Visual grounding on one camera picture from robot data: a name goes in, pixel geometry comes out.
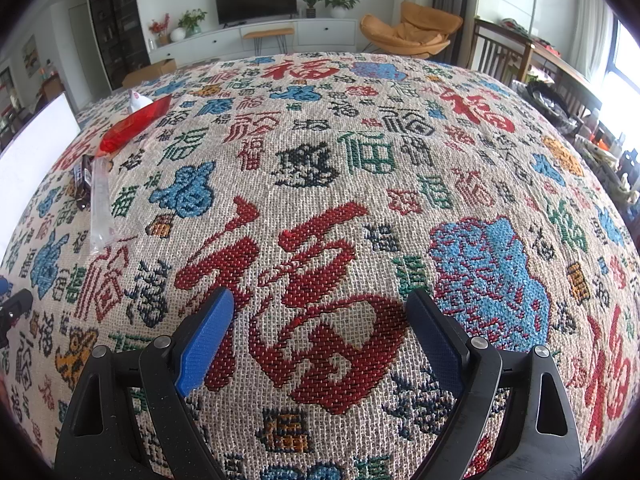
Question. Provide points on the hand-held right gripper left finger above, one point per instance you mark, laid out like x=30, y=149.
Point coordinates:
x=205, y=345

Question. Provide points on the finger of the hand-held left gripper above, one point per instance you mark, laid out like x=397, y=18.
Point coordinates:
x=12, y=310

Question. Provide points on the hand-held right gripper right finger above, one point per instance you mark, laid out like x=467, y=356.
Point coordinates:
x=437, y=345

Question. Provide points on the clear tube white candies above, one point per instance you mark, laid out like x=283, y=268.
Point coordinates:
x=100, y=205

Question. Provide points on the dark chocolate bar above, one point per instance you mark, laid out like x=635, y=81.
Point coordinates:
x=82, y=182

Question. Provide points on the white board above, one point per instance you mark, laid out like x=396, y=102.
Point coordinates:
x=30, y=155

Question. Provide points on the red snack packet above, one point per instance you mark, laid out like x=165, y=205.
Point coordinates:
x=132, y=125

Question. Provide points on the silver snack packet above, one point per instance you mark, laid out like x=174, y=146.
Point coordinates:
x=136, y=101

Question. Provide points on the printed woven cloth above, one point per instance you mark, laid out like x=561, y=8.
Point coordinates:
x=325, y=185

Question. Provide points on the cardboard box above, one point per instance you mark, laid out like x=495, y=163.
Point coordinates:
x=150, y=71

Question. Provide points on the cluttered dining table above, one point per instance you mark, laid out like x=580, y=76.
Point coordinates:
x=565, y=80

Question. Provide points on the dark wooden chair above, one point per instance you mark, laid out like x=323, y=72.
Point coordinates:
x=500, y=52

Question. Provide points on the white television cabinet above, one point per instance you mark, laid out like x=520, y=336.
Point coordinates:
x=210, y=40

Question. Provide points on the dark display cabinet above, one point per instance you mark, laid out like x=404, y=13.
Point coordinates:
x=115, y=20

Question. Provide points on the white round vase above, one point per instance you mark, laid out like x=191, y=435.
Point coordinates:
x=178, y=35

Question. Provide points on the orange lounge chair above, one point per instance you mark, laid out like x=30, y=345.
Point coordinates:
x=405, y=32

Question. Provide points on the red flowers in vase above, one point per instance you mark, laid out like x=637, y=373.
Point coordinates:
x=159, y=27

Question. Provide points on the wooden stool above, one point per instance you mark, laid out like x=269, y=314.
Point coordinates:
x=267, y=32

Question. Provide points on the bushy green potted plant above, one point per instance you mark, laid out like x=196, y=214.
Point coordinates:
x=191, y=21

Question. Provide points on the grey curtain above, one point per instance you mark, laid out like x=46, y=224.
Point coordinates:
x=452, y=0

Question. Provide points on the black television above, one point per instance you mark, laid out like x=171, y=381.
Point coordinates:
x=255, y=0

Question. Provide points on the small plant dark pot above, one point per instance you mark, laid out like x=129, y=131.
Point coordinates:
x=310, y=7

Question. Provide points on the large plant white pot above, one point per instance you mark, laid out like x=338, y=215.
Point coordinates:
x=339, y=2

